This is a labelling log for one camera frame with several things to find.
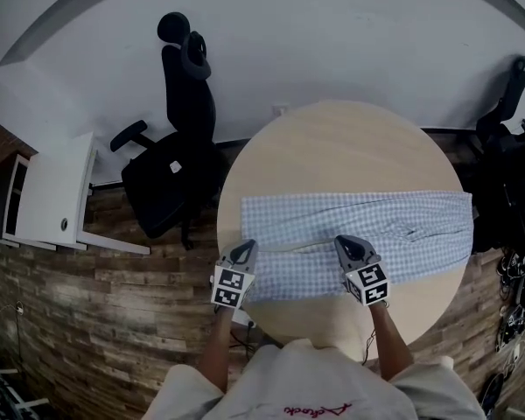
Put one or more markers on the black oval object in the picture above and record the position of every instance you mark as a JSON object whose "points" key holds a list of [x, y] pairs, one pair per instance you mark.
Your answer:
{"points": [[492, 394]]}

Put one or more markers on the person's left forearm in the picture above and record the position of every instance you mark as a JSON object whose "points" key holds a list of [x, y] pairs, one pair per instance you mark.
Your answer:
{"points": [[219, 348]]}

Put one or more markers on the white power strip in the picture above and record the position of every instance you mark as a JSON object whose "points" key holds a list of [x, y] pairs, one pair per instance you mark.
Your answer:
{"points": [[242, 318]]}

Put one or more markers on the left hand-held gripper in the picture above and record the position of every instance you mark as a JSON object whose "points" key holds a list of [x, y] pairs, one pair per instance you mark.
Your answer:
{"points": [[232, 287]]}

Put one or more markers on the person's cream shirt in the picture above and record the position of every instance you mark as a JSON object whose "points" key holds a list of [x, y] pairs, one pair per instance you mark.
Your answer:
{"points": [[315, 383]]}

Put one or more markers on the white paper tag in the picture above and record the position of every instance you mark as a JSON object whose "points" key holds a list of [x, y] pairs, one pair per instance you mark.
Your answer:
{"points": [[174, 167]]}

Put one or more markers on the blue checkered cloth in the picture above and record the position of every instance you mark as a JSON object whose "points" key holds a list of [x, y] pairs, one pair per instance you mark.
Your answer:
{"points": [[354, 217]]}

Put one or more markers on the person's right forearm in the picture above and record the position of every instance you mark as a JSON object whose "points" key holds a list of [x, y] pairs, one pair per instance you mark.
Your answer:
{"points": [[389, 344]]}

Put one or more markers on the dark tables with white legs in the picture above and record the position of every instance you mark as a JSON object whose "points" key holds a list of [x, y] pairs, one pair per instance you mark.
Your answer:
{"points": [[0, 392]]}

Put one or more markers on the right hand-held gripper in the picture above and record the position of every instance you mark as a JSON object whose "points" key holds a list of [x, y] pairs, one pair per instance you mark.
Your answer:
{"points": [[367, 284]]}

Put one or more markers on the black mesh office chair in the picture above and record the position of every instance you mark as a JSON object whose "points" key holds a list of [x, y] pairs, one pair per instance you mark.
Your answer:
{"points": [[494, 191], [514, 86]]}

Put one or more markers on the small white charger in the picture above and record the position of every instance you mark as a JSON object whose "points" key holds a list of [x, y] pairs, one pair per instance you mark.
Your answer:
{"points": [[20, 310]]}

